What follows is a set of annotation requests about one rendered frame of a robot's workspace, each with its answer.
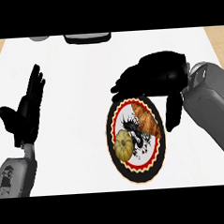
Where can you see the brown croissant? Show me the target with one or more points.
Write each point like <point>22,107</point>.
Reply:
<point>146,120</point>

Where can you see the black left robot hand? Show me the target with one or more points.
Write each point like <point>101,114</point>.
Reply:
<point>27,112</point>

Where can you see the black pan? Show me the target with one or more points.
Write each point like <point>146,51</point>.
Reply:
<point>87,38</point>

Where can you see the black red patterned plate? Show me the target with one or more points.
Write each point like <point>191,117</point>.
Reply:
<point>137,165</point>

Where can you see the yellow-green round squash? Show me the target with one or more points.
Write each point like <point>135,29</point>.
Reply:
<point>123,145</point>

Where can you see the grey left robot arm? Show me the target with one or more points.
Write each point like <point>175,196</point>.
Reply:
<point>17,176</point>

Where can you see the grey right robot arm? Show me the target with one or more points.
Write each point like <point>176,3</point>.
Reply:
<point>210,108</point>

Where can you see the grey round object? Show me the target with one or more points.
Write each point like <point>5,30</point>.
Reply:
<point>39,38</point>

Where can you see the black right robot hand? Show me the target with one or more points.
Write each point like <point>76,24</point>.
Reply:
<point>158,78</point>

